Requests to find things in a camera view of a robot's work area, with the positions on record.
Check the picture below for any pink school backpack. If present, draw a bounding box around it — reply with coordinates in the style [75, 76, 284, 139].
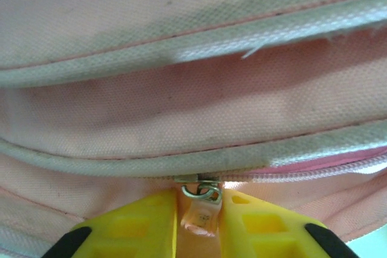
[0, 0, 387, 258]

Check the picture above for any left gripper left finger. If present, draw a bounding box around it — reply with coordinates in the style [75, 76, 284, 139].
[45, 190, 178, 258]

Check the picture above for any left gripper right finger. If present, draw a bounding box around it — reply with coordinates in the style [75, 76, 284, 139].
[219, 190, 354, 258]

